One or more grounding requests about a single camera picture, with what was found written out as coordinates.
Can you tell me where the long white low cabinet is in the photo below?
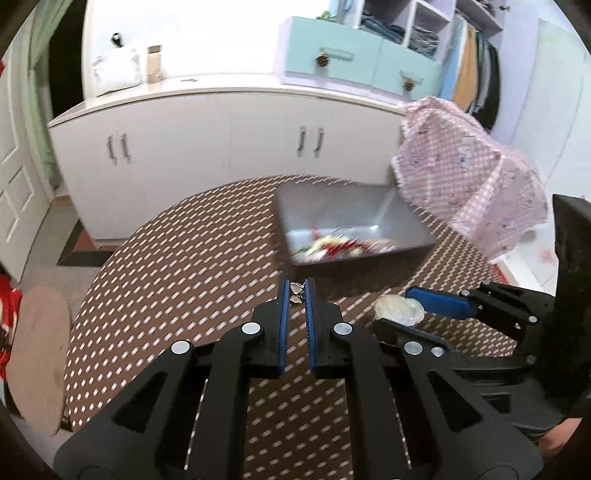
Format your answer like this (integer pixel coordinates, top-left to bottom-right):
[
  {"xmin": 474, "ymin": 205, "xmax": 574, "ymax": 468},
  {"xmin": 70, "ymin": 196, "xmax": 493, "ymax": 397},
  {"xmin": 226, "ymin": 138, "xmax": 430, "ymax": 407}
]
[{"xmin": 48, "ymin": 84, "xmax": 403, "ymax": 245}]

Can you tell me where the red bead bracelet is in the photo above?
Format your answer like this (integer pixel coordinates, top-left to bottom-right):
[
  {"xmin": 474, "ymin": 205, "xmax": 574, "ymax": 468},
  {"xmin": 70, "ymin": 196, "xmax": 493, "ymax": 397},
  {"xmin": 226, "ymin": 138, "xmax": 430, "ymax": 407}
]
[{"xmin": 310, "ymin": 224, "xmax": 385, "ymax": 259}]

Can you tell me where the white tote bag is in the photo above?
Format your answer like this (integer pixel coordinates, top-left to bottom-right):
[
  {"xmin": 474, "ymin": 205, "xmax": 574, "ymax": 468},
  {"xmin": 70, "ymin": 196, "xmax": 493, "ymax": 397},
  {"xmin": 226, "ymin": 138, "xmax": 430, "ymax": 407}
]
[{"xmin": 91, "ymin": 32, "xmax": 141, "ymax": 96}]

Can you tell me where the brown polka dot tablecloth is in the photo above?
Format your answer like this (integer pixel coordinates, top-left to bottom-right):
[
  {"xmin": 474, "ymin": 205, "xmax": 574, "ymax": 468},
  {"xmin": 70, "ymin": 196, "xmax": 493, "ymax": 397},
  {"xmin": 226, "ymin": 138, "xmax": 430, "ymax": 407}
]
[{"xmin": 62, "ymin": 174, "xmax": 518, "ymax": 480}]

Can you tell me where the pink checkered cloth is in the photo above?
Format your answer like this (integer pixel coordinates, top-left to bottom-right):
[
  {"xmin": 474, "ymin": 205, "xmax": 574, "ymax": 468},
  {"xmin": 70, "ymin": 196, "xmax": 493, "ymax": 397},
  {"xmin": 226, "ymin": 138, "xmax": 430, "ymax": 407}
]
[{"xmin": 392, "ymin": 97, "xmax": 549, "ymax": 259}]

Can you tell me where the white panel door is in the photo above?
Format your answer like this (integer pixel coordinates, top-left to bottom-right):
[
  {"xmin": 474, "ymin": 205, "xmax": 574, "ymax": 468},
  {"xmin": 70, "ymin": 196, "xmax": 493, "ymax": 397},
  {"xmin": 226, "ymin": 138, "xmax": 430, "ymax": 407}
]
[{"xmin": 0, "ymin": 59, "xmax": 52, "ymax": 285}]

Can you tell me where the person's right hand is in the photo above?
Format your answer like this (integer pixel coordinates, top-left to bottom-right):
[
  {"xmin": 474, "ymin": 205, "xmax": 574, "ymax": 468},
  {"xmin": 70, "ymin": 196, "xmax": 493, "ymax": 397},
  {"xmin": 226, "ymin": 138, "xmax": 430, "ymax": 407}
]
[{"xmin": 538, "ymin": 418, "xmax": 581, "ymax": 460}]

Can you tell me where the teal two-drawer chest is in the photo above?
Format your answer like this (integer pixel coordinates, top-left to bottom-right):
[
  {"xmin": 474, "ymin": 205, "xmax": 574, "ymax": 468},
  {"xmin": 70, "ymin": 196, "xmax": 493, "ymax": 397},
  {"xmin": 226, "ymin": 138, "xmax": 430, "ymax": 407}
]
[{"xmin": 283, "ymin": 17, "xmax": 441, "ymax": 101}]

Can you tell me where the beige jar with lid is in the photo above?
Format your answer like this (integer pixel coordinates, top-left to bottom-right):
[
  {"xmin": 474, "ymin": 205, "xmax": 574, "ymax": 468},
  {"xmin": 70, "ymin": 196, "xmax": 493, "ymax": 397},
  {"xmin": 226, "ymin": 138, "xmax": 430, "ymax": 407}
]
[{"xmin": 147, "ymin": 45, "xmax": 163, "ymax": 84}]

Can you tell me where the small silver earring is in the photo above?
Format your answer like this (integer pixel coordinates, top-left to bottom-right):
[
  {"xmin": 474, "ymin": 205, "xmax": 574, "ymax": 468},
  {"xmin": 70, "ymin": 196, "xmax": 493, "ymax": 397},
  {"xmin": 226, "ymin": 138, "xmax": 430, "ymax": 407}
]
[{"xmin": 290, "ymin": 282, "xmax": 305, "ymax": 305}]

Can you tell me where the black jewelry box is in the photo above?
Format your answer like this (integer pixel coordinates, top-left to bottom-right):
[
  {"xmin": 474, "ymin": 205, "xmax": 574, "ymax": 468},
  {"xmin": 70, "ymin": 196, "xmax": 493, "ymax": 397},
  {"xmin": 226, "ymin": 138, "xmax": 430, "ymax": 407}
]
[{"xmin": 273, "ymin": 183, "xmax": 437, "ymax": 267}]

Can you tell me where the white cubby shelf unit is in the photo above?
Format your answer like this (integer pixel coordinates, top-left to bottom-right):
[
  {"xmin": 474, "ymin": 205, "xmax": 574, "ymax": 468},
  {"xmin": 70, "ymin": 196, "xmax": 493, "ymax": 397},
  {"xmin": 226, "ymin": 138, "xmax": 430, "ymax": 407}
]
[{"xmin": 331, "ymin": 0, "xmax": 458, "ymax": 63}]

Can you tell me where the pale jade stone pendant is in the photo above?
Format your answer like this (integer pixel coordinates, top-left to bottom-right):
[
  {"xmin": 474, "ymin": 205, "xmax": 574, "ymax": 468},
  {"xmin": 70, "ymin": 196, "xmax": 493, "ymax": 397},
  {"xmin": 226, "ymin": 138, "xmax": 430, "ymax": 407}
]
[{"xmin": 374, "ymin": 295, "xmax": 426, "ymax": 327}]

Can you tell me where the hanging clothes row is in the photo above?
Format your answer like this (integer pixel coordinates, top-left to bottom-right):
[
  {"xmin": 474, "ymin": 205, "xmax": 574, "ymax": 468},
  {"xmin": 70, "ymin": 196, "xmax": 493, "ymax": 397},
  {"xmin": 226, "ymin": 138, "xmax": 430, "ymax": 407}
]
[{"xmin": 437, "ymin": 13, "xmax": 502, "ymax": 133}]

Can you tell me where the green doorway curtain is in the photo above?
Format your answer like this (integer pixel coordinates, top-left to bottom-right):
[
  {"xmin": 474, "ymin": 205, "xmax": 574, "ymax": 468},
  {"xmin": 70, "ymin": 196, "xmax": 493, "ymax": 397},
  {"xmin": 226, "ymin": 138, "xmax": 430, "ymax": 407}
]
[{"xmin": 27, "ymin": 0, "xmax": 72, "ymax": 191}]

